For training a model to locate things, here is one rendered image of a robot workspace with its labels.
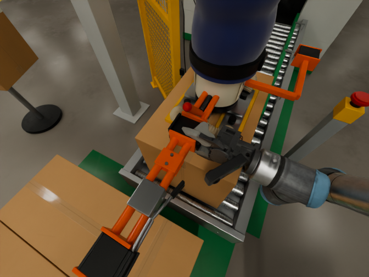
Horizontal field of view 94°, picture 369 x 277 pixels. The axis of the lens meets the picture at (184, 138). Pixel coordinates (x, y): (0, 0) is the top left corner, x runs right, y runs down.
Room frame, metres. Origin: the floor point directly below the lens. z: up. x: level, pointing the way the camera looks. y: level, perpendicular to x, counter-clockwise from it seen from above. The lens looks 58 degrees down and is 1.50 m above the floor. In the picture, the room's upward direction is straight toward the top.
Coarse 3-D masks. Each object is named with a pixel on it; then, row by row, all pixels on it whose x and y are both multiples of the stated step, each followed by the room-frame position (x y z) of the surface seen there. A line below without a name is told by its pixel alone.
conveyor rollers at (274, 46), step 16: (272, 32) 1.94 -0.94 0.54; (288, 32) 1.95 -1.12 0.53; (272, 48) 1.67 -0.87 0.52; (288, 48) 1.62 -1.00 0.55; (272, 64) 1.40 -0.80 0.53; (272, 96) 0.98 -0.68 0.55; (256, 128) 0.68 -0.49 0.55; (144, 160) 0.44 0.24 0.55; (144, 176) 0.34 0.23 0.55; (240, 176) 0.34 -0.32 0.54; (240, 192) 0.25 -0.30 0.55; (208, 208) 0.17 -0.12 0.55
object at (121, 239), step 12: (108, 228) 0.04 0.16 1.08; (96, 240) 0.01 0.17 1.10; (108, 240) 0.01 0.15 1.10; (120, 240) 0.01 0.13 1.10; (96, 252) -0.01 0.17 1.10; (108, 252) -0.01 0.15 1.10; (120, 252) -0.01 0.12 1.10; (84, 264) -0.03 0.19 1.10; (96, 264) -0.03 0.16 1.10; (108, 264) -0.03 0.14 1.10; (84, 276) -0.04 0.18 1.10; (96, 276) -0.04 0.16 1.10; (108, 276) -0.04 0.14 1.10
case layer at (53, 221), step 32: (64, 160) 0.44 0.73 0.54; (32, 192) 0.25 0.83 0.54; (64, 192) 0.25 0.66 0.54; (96, 192) 0.25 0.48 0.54; (0, 224) 0.10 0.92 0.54; (32, 224) 0.10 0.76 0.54; (64, 224) 0.10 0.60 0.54; (96, 224) 0.10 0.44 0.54; (128, 224) 0.10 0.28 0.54; (160, 224) 0.10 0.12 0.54; (0, 256) -0.03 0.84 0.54; (32, 256) -0.03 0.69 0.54; (64, 256) -0.03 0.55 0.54; (160, 256) -0.03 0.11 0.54; (192, 256) -0.03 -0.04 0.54
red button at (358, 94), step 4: (356, 92) 0.50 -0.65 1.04; (360, 92) 0.50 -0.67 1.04; (364, 92) 0.50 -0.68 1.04; (352, 96) 0.48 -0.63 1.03; (356, 96) 0.48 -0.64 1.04; (360, 96) 0.48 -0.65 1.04; (364, 96) 0.48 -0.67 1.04; (368, 96) 0.48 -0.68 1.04; (352, 100) 0.47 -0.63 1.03; (356, 100) 0.46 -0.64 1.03; (360, 100) 0.46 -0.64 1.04; (364, 100) 0.46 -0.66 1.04; (368, 100) 0.46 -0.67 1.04; (352, 104) 0.47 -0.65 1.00; (356, 104) 0.45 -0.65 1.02; (360, 104) 0.44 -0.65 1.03; (364, 104) 0.44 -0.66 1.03; (368, 104) 0.44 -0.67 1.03
